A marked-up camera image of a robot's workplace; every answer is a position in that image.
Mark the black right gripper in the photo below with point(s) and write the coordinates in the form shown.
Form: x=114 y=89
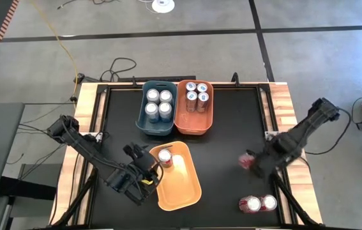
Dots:
x=267 y=163

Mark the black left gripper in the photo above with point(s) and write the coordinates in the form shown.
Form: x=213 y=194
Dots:
x=144 y=167

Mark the red soda can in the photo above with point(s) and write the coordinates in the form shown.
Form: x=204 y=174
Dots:
x=245 y=161
x=164 y=156
x=268 y=202
x=251 y=204

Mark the blue plastic bin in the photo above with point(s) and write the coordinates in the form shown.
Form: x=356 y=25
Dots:
x=155 y=127

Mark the yellow plastic bin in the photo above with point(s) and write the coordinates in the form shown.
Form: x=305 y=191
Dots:
x=180 y=188

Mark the orange plastic bin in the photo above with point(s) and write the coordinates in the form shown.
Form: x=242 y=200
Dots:
x=193 y=123

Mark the blue silver energy drink can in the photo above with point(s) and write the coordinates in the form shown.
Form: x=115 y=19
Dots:
x=191 y=86
x=202 y=87
x=191 y=96
x=203 y=96

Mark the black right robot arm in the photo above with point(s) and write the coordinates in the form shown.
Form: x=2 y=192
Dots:
x=308 y=123

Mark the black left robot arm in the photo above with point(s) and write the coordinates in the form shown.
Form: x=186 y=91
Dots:
x=85 y=150

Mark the long black bar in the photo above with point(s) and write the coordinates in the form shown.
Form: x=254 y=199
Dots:
x=168 y=77

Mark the black aluminium table frame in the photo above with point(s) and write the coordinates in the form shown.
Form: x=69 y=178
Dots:
x=120 y=86

